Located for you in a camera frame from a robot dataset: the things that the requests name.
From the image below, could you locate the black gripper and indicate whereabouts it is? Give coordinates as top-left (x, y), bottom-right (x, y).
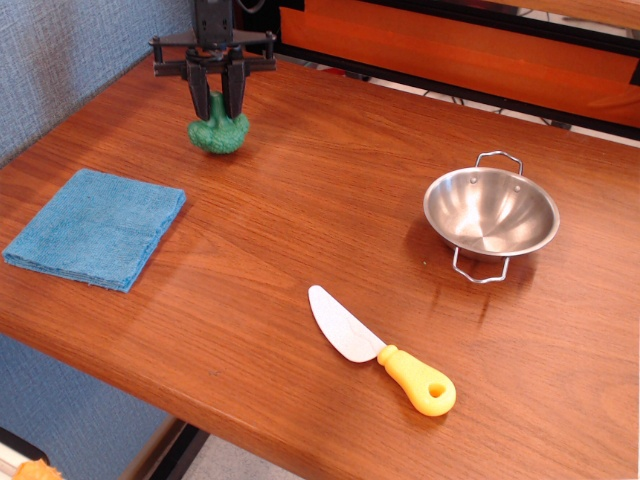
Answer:
top-left (149, 1), bottom-right (276, 121)

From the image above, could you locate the green toy broccoli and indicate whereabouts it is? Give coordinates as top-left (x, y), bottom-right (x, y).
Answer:
top-left (187, 92), bottom-right (250, 155)

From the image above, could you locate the blue folded cloth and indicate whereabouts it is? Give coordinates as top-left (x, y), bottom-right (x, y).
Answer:
top-left (2, 169), bottom-right (186, 293)

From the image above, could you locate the orange toy at corner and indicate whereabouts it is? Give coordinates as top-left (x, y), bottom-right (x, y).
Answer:
top-left (11, 460), bottom-right (63, 480)

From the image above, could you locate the steel bowl with handles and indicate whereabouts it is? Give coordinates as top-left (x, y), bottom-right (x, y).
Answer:
top-left (423, 150), bottom-right (560, 285)

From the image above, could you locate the orange panel black frame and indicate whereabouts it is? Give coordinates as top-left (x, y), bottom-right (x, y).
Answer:
top-left (235, 1), bottom-right (639, 139)

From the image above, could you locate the yellow handled toy knife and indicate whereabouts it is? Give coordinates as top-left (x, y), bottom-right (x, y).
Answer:
top-left (308, 285), bottom-right (457, 417)

